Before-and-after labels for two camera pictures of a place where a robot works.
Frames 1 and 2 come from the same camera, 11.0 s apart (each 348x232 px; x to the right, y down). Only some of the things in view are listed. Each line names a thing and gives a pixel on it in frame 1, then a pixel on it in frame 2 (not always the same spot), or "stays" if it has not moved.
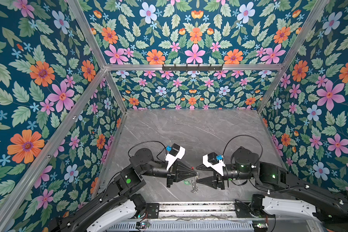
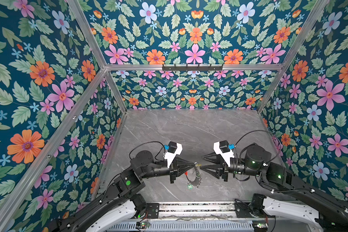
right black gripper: x=211 y=182 → x=222 y=170
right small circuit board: x=259 y=226 stays
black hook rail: x=192 y=68 stays
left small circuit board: x=142 y=224 stays
